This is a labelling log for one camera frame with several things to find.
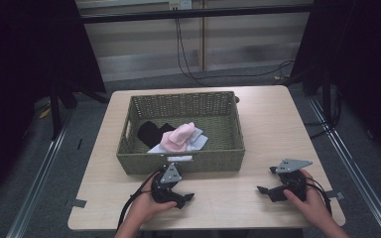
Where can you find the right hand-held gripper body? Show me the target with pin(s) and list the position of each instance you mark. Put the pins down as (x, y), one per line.
(292, 183)

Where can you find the pink cloth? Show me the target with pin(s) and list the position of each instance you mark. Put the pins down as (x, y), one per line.
(177, 137)

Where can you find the black horizontal bar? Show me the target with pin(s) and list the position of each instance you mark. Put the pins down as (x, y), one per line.
(191, 14)

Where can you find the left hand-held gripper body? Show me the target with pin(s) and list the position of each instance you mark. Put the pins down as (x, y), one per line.
(171, 174)

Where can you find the black metal stand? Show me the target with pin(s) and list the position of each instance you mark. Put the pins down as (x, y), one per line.
(327, 99)
(55, 112)

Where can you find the black cloth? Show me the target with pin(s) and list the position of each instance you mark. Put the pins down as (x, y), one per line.
(149, 133)

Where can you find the person's left hand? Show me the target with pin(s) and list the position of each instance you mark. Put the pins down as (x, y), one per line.
(145, 210)

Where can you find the person's right hand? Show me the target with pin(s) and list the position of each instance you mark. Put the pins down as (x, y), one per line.
(312, 205)

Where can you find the green woven basket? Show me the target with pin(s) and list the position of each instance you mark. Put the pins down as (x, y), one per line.
(185, 165)

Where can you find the white basket label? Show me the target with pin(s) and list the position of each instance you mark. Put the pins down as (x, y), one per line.
(179, 158)

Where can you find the metal floor rail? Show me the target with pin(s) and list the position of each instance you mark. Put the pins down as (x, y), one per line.
(360, 172)
(36, 185)

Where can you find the pale blue cloth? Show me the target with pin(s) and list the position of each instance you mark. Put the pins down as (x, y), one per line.
(199, 141)

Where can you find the white power outlet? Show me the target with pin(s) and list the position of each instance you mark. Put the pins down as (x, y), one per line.
(180, 4)

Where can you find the dark curtain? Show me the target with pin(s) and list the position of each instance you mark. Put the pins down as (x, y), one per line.
(360, 59)
(23, 66)

